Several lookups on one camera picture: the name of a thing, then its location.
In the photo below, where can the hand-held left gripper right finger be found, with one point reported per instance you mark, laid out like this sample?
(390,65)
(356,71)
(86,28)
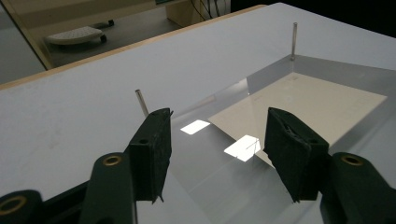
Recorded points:
(295,155)

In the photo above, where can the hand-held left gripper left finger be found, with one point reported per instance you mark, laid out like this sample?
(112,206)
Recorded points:
(152,155)

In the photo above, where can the clear acrylic plate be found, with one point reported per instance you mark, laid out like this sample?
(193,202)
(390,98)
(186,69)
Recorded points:
(211,174)

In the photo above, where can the cream square sheet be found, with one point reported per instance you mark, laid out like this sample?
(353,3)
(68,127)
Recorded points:
(311,105)

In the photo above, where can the thin metal pin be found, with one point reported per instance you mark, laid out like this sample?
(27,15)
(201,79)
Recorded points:
(141,101)
(294,40)

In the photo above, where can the wooden table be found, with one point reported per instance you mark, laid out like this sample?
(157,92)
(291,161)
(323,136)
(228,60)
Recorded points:
(93,57)

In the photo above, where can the low wheeled platform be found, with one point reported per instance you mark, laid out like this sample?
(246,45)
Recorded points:
(74,34)

